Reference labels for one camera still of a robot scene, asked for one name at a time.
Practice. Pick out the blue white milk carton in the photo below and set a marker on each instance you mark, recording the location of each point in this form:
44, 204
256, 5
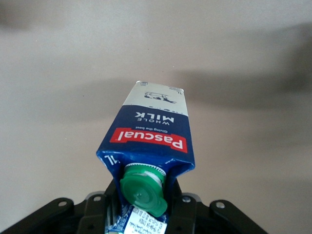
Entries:
148, 136

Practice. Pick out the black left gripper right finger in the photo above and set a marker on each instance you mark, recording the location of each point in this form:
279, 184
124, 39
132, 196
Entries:
190, 217

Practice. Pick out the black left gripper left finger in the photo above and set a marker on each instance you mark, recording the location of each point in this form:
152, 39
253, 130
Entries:
92, 214

